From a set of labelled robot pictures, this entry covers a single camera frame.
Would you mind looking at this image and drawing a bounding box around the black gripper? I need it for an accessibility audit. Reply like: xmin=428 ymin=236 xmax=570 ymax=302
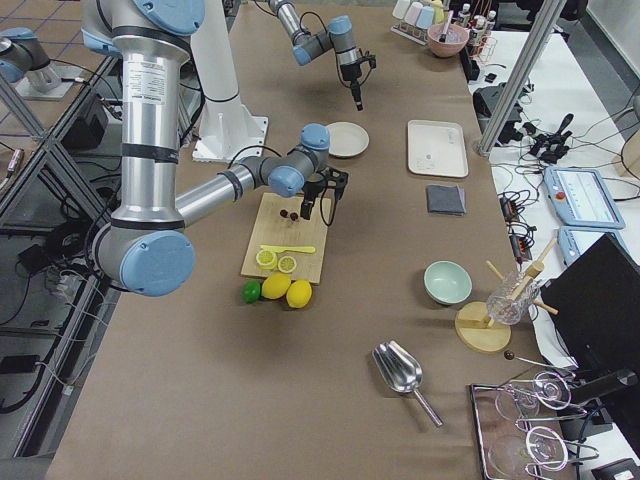
xmin=338 ymin=49 xmax=376 ymax=111
xmin=300 ymin=167 xmax=349 ymax=220

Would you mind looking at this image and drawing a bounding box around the beige round plate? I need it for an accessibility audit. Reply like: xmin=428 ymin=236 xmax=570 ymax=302
xmin=327 ymin=121 xmax=369 ymax=158

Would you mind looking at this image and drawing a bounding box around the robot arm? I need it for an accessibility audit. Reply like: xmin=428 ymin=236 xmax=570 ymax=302
xmin=82 ymin=1 xmax=330 ymax=297
xmin=267 ymin=1 xmax=377 ymax=111

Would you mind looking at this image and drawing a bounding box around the white rabbit tray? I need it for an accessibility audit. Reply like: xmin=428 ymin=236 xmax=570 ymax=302
xmin=407 ymin=120 xmax=469 ymax=178

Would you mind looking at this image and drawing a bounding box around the wooden cutting board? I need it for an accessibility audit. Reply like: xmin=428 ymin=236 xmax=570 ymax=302
xmin=240 ymin=193 xmax=332 ymax=285

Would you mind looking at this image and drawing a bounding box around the yellow plastic knife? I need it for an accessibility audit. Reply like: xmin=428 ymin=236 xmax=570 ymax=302
xmin=259 ymin=244 xmax=316 ymax=254

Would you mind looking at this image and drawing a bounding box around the lower lemon slice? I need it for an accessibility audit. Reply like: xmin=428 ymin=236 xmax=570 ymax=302
xmin=277 ymin=255 xmax=297 ymax=274

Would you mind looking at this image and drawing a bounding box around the lemon slice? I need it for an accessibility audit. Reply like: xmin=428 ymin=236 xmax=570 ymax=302
xmin=277 ymin=255 xmax=297 ymax=274
xmin=255 ymin=249 xmax=278 ymax=270

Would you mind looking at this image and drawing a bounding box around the upper lemon slice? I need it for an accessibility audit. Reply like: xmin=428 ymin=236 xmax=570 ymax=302
xmin=255 ymin=249 xmax=278 ymax=270

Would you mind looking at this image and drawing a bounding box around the yellow lemon near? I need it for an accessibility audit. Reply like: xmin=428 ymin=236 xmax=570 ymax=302
xmin=261 ymin=272 xmax=291 ymax=300

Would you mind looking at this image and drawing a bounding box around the yellow lemon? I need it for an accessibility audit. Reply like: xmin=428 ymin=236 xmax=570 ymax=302
xmin=261 ymin=272 xmax=291 ymax=300
xmin=286 ymin=279 xmax=313 ymax=309

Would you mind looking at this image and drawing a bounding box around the yellow lemon far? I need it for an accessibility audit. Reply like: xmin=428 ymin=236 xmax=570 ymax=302
xmin=286 ymin=279 xmax=313 ymax=309

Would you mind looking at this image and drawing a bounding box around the green lime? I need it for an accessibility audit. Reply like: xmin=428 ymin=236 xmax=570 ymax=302
xmin=242 ymin=280 xmax=262 ymax=304

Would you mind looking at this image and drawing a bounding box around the pink bowl with ice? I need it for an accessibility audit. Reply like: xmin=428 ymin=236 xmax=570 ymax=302
xmin=427 ymin=23 xmax=469 ymax=58

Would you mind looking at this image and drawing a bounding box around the grey folded cloth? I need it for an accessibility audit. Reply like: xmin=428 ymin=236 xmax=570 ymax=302
xmin=426 ymin=184 xmax=466 ymax=216

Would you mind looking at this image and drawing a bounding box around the mint green bowl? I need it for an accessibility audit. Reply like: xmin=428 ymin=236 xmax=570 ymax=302
xmin=423 ymin=261 xmax=472 ymax=305

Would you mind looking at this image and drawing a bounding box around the metal scoop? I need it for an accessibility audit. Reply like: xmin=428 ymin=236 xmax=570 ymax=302
xmin=372 ymin=340 xmax=443 ymax=428

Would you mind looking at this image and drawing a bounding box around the wooden cup stand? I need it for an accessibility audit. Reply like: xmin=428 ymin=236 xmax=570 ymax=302
xmin=455 ymin=238 xmax=558 ymax=353

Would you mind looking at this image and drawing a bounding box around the glass cup on stand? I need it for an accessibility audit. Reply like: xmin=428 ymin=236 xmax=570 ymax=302
xmin=487 ymin=271 xmax=540 ymax=325

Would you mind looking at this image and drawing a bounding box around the blue teach pendant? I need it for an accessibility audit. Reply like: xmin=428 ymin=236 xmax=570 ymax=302
xmin=543 ymin=166 xmax=626 ymax=230
xmin=557 ymin=226 xmax=606 ymax=266

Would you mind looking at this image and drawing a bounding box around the black monitor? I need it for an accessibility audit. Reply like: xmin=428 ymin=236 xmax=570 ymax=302
xmin=542 ymin=234 xmax=639 ymax=374

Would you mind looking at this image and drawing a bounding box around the metal glass rack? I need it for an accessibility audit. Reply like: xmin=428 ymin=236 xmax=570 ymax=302
xmin=469 ymin=370 xmax=599 ymax=479

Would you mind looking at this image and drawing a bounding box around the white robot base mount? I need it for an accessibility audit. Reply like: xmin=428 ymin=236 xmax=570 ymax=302
xmin=191 ymin=1 xmax=268 ymax=163

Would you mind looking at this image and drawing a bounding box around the aluminium frame post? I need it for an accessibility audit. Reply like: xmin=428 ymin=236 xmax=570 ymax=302
xmin=477 ymin=0 xmax=566 ymax=158

